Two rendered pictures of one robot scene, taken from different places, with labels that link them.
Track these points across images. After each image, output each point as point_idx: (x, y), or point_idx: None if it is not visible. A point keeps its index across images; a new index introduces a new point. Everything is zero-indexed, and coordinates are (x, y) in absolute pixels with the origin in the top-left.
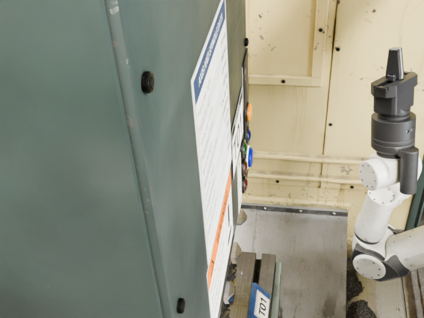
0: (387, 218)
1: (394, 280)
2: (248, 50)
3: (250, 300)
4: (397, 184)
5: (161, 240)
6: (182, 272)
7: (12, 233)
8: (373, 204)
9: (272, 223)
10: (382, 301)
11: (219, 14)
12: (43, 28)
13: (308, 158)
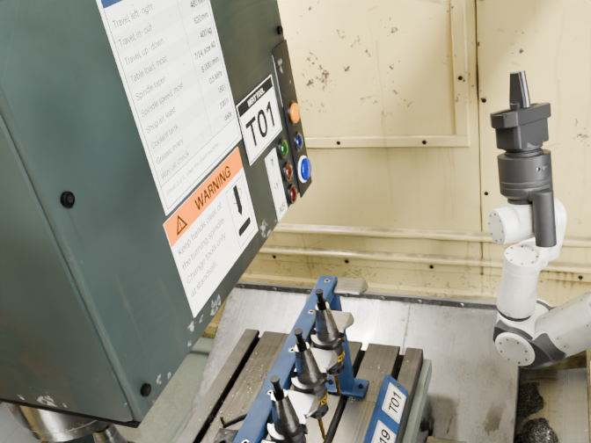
0: (530, 286)
1: (586, 395)
2: (383, 108)
3: (380, 393)
4: None
5: (5, 94)
6: (76, 170)
7: None
8: (510, 265)
9: (428, 318)
10: (568, 421)
11: None
12: None
13: (464, 236)
